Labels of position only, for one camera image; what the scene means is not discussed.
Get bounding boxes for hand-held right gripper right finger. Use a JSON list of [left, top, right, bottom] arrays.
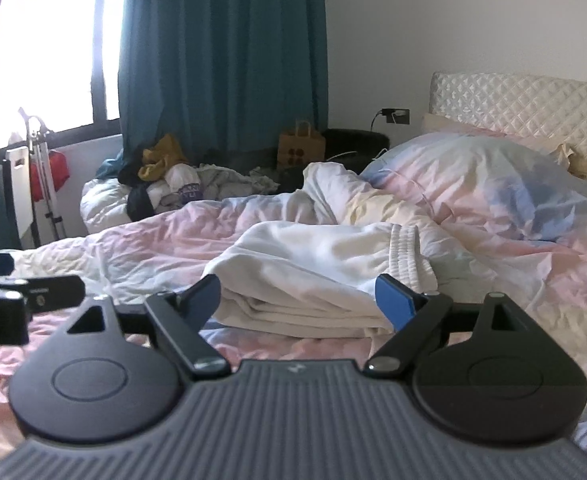
[[366, 274, 524, 378]]

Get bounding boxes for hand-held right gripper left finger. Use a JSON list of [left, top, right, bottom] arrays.
[[66, 275, 232, 380]]

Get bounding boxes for cream white pants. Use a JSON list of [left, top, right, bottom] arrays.
[[202, 221, 440, 339]]

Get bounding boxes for white folding board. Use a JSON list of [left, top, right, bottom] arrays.
[[1, 146, 38, 249]]

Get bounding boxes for pastel tie-dye duvet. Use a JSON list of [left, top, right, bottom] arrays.
[[0, 180, 587, 463]]

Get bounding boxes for folding rack with red bag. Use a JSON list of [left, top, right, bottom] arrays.
[[16, 106, 68, 242]]

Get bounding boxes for white padded quilt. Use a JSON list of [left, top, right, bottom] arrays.
[[80, 179, 142, 237]]

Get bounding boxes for red bag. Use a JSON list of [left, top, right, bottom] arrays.
[[28, 150, 71, 202]]

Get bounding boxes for white shirt purple print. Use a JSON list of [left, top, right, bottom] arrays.
[[161, 165, 205, 207]]

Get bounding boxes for white crumpled sheet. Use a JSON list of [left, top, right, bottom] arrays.
[[301, 161, 391, 226]]

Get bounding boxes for black garment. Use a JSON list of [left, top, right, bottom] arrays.
[[118, 145, 157, 222]]

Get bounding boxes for grey garments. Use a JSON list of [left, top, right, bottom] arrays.
[[198, 161, 280, 200]]

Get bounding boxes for teal cloth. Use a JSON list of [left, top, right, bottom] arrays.
[[96, 152, 130, 182]]

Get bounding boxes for yellow garment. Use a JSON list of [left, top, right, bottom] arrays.
[[140, 133, 190, 182]]

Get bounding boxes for pastel tie-dye pillow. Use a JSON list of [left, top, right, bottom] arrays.
[[360, 127, 587, 248]]

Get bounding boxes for brown paper bag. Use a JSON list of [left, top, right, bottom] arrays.
[[277, 120, 327, 172]]

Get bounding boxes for dark framed window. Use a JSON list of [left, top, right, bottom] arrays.
[[0, 0, 127, 150]]

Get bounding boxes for cream quilted headboard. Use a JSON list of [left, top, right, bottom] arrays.
[[428, 71, 587, 187]]

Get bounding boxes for white cable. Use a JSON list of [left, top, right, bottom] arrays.
[[330, 148, 390, 162]]

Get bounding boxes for wall outlet with charger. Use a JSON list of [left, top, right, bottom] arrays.
[[380, 107, 412, 125]]

